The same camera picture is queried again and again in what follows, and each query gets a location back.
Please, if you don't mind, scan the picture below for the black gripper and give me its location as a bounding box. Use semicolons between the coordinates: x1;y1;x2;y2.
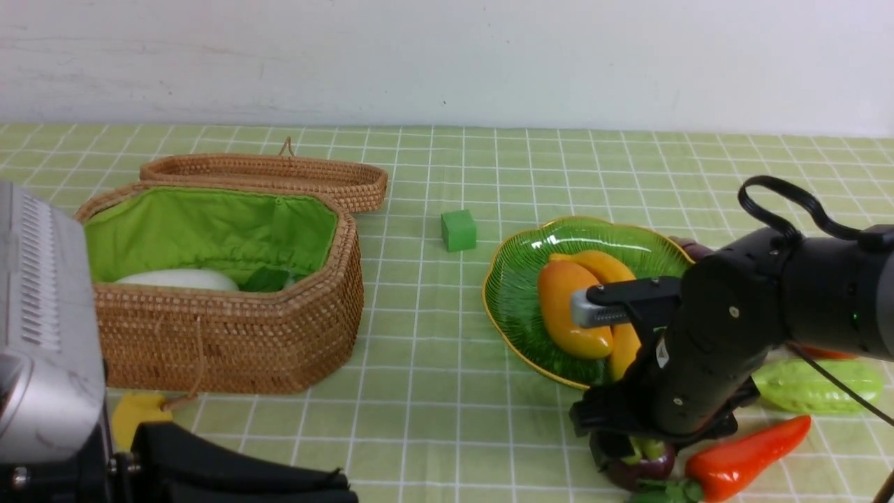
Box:
569;377;760;470

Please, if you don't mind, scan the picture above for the purple toy mangosteen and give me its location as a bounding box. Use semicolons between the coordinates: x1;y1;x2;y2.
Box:
601;437;677;493

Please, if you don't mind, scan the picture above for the red toy chili pepper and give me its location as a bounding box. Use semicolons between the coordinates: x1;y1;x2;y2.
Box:
628;415;813;502

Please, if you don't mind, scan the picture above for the orange yellow toy mango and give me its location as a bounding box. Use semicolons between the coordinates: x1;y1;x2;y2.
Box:
537;261;613;360

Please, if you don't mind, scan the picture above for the yellow toy banana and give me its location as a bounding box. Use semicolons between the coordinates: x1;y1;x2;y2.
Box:
549;249;640;381

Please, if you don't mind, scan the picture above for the green toy cucumber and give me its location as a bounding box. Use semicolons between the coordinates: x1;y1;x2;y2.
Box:
752;359;884;415

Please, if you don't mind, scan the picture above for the dark purple toy eggplant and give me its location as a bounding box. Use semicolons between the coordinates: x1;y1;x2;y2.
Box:
668;236;715;262

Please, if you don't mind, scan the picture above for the orange toy persimmon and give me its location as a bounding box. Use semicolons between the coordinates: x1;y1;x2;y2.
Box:
789;343;857;360

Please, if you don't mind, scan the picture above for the white toy radish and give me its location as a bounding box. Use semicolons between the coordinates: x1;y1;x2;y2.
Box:
115;268;240;291

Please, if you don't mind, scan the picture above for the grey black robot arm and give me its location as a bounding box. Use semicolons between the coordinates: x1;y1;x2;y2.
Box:
569;225;893;459

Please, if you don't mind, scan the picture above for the green checkered tablecloth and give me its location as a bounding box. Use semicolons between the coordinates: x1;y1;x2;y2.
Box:
1;123;892;502

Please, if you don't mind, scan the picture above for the green leaf-shaped glass plate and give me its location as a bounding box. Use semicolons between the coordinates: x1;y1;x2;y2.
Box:
481;216;694;391

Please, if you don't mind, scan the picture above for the green cube block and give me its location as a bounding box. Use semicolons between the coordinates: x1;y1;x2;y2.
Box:
440;209;478;254

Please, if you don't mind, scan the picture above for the woven wicker basket lid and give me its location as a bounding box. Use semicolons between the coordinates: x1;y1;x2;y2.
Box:
140;138;389;213

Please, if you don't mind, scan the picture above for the woven wicker basket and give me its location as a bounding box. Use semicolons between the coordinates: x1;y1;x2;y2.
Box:
75;181;365;395

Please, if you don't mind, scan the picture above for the green fabric basket lining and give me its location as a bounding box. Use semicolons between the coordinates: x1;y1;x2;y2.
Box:
84;186;339;291

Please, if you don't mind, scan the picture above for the yellow cube block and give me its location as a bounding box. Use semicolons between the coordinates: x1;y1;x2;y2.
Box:
110;393;173;450

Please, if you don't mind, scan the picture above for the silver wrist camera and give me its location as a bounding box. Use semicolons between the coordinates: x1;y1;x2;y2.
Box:
571;277;682;329

